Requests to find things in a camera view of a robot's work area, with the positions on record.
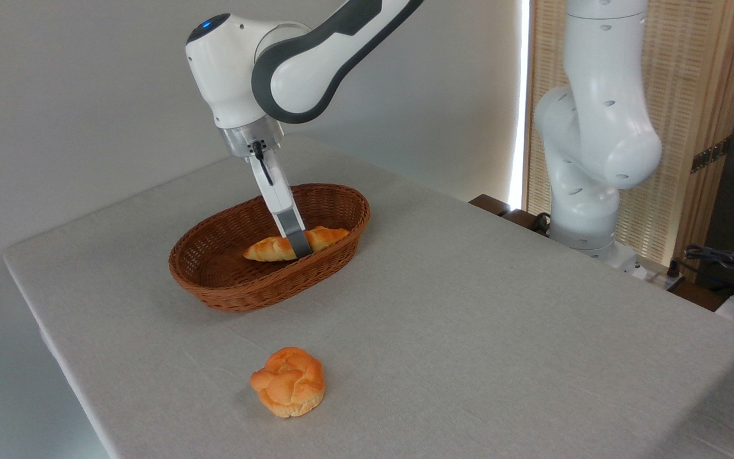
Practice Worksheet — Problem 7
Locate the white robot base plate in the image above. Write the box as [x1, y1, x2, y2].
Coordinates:
[587, 240, 649, 281]

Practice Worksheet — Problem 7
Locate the round knotted bread roll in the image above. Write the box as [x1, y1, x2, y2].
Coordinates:
[250, 346, 327, 419]

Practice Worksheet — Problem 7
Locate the black cable bundle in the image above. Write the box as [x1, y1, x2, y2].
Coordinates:
[684, 244, 734, 300]

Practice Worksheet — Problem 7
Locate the brown wicker basket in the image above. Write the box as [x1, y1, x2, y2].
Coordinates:
[168, 183, 371, 313]

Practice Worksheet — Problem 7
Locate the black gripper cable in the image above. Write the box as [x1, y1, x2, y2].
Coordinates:
[250, 141, 275, 187]

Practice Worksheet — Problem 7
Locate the dark wooden furniture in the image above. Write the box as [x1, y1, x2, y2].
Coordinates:
[469, 194, 554, 238]

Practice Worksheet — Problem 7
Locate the grey tablecloth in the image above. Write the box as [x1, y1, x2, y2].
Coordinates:
[2, 135, 734, 459]

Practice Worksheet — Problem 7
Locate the long braided bread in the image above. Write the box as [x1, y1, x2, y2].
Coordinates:
[243, 225, 350, 263]

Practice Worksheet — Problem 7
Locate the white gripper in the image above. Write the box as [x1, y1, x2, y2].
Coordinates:
[244, 148, 314, 260]

